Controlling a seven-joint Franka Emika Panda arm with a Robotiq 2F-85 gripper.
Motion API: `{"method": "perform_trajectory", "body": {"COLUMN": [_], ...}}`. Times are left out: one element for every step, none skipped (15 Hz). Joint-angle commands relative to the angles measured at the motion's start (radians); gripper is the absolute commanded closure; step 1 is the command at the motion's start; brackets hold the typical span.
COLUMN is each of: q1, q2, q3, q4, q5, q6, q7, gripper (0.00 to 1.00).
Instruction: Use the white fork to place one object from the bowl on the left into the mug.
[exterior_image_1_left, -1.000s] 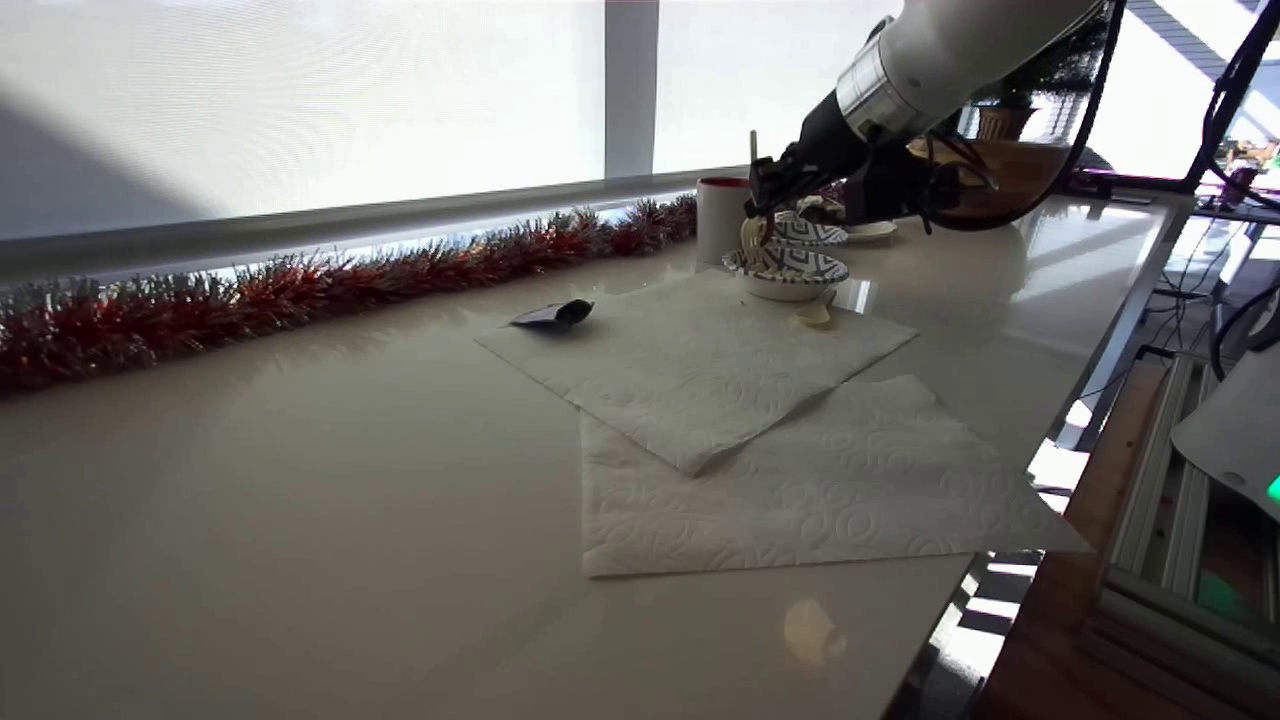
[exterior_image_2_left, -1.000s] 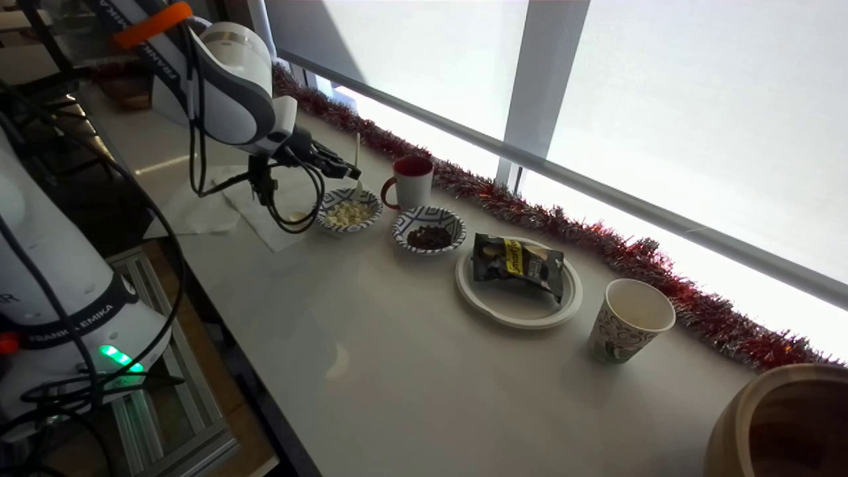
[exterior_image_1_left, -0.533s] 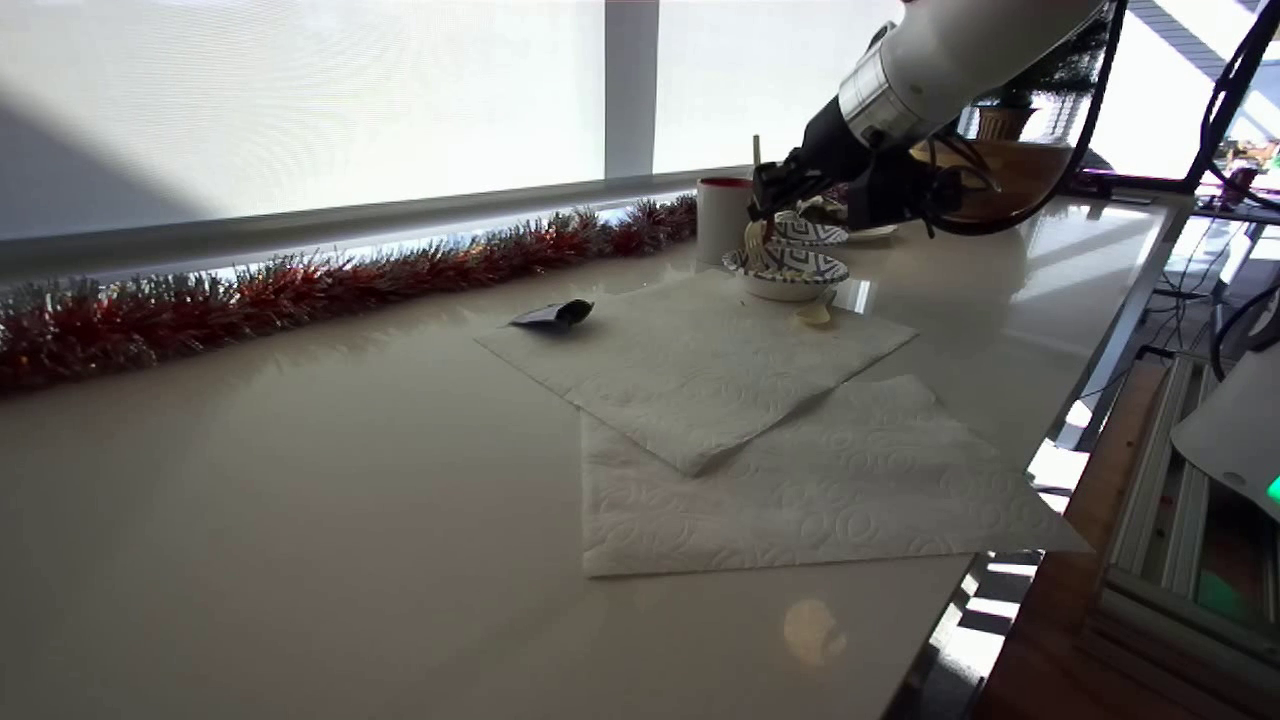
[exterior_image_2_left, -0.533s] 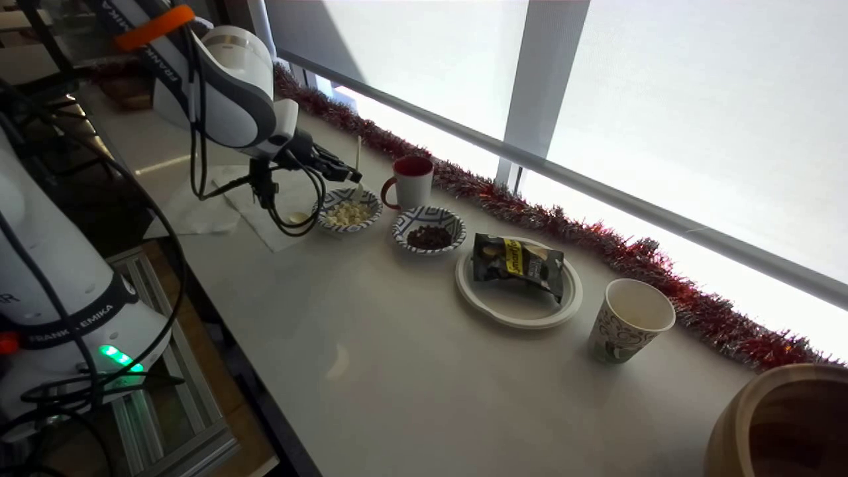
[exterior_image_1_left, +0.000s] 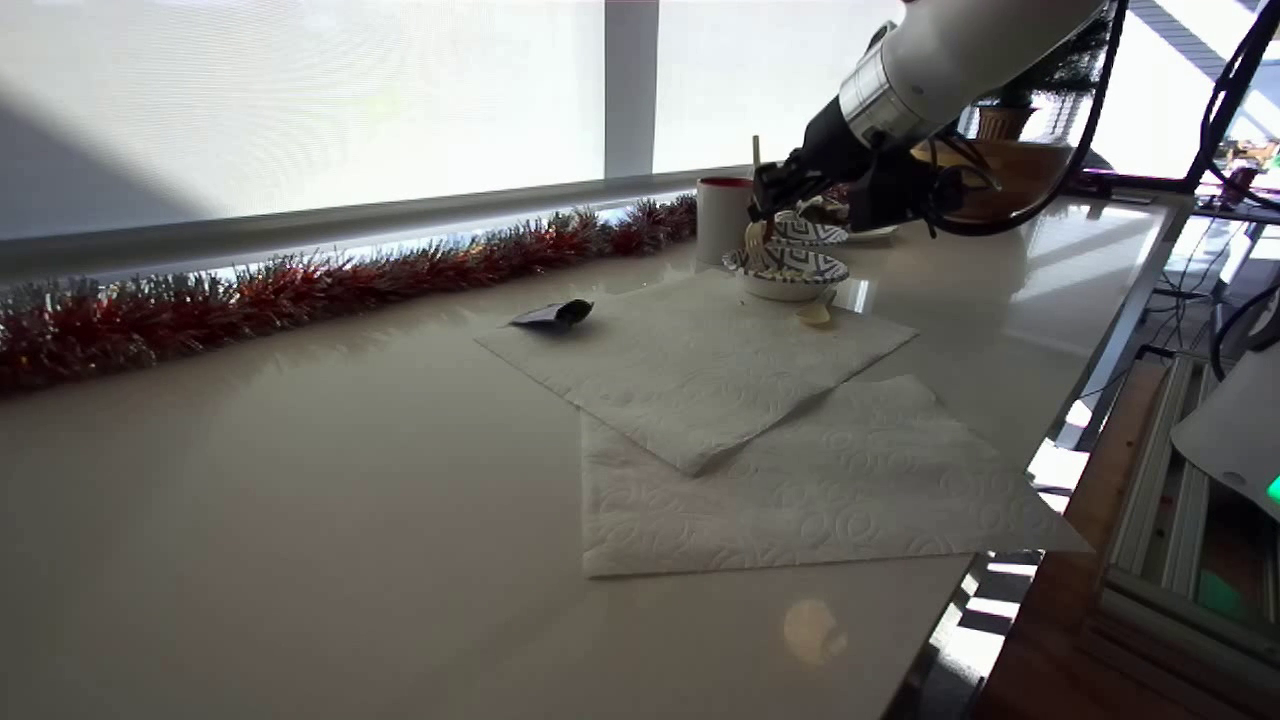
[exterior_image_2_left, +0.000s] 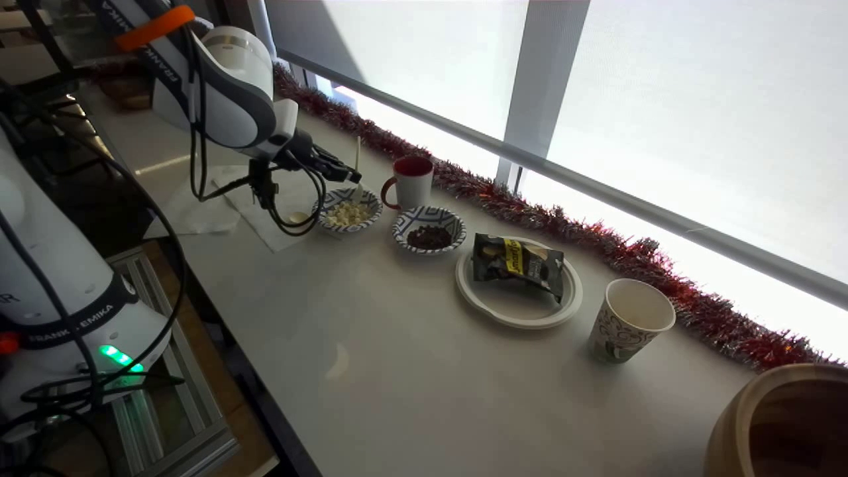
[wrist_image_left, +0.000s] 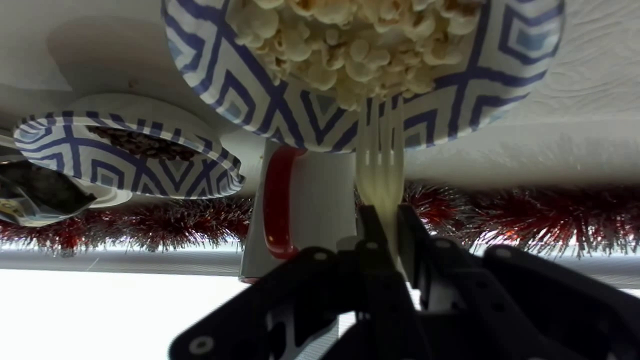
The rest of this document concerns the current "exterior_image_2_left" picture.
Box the metal and wood robot stand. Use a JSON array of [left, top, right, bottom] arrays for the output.
[[96, 247, 247, 477]]

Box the black yellow snack bag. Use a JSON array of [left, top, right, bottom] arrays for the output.
[[468, 230, 567, 307]]

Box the thick black cable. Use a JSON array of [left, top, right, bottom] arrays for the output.
[[0, 87, 194, 461]]

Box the pale popcorn pile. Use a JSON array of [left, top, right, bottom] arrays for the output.
[[327, 198, 373, 227]]

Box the white paper napkin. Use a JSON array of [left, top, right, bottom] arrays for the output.
[[221, 163, 331, 257], [144, 174, 247, 241]]

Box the white mug with red interior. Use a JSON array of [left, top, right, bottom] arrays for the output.
[[378, 153, 438, 212]]

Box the grey window rail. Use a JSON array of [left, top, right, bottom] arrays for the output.
[[282, 51, 848, 310]]

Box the dark chocolate pieces pile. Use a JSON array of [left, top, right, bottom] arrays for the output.
[[405, 224, 457, 253]]

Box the blue patterned bowl with popcorn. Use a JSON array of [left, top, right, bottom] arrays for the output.
[[315, 185, 385, 237]]

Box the patterned paper cup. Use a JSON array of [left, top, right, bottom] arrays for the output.
[[586, 277, 678, 365]]

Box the grey window post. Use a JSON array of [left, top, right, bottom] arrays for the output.
[[492, 0, 593, 193]]

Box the orange cable strap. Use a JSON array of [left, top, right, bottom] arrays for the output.
[[115, 4, 198, 54]]

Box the large wooden bowl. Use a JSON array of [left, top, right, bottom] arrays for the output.
[[702, 361, 848, 477]]

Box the blue patterned bowl with chocolate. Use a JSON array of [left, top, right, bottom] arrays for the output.
[[389, 205, 468, 257]]

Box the white paper plate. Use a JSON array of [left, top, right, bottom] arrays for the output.
[[454, 237, 586, 335]]

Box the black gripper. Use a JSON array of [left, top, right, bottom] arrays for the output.
[[278, 131, 364, 185]]

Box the red silver tinsel garland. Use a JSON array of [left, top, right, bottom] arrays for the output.
[[274, 63, 842, 372]]

